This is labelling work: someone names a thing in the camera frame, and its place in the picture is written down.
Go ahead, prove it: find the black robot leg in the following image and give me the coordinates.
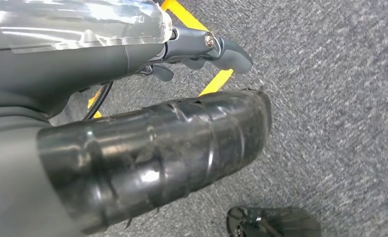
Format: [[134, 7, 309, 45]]
[[226, 206, 322, 237]]

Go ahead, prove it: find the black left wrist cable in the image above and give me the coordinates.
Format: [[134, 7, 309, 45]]
[[82, 81, 114, 120]]

